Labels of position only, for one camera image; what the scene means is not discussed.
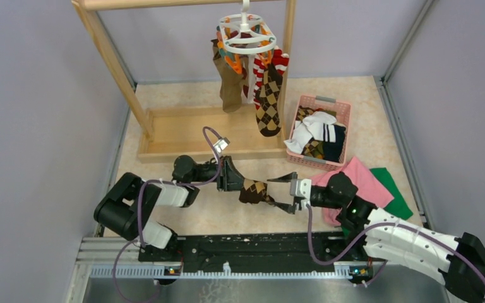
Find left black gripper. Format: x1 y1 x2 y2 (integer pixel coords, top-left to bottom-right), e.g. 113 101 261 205
189 155 253 191

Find white round clip hanger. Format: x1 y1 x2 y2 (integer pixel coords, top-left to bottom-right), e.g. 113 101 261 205
217 0 277 74

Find green cloth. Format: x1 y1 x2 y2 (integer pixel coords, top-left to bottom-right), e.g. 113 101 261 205
341 167 414 237

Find pink cloth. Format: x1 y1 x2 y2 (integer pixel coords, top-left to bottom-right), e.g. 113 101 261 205
310 157 393 208

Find pink laundry basket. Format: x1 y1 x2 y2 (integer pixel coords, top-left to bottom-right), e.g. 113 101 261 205
287 95 352 170

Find tan hanging sock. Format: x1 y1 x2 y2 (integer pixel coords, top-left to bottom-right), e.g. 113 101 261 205
211 39 244 113

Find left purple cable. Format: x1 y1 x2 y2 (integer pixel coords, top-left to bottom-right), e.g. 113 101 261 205
112 126 224 303

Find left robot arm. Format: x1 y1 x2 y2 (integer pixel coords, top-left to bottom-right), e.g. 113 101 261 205
93 155 245 261

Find red white striped sock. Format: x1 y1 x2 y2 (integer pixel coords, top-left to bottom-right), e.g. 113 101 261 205
253 47 290 99

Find white sock black stripes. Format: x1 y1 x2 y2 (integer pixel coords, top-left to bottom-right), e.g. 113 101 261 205
302 111 337 143

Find white sock in basket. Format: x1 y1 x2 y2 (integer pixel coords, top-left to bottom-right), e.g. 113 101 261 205
284 121 313 155

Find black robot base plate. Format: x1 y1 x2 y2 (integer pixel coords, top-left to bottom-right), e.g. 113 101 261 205
138 232 377 277

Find brown argyle socks in basket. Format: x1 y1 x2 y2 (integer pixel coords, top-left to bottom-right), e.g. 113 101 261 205
295 107 333 158

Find navy sock in basket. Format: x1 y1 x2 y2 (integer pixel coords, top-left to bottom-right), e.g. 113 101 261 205
323 124 347 163

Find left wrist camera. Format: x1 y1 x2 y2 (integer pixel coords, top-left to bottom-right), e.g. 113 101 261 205
213 137 230 154

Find wooden drying rack frame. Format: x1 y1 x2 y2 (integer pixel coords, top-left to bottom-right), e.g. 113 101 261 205
72 1 286 163

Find purple cable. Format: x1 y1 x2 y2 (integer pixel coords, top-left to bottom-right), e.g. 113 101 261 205
306 203 485 302
112 126 224 303

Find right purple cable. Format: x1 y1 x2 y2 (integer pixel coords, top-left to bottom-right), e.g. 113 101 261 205
306 203 485 302

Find brown argyle sock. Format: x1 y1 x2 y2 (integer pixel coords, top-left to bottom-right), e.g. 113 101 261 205
239 179 275 205
256 64 283 137

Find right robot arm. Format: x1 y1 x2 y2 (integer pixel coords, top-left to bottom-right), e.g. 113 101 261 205
274 172 485 302

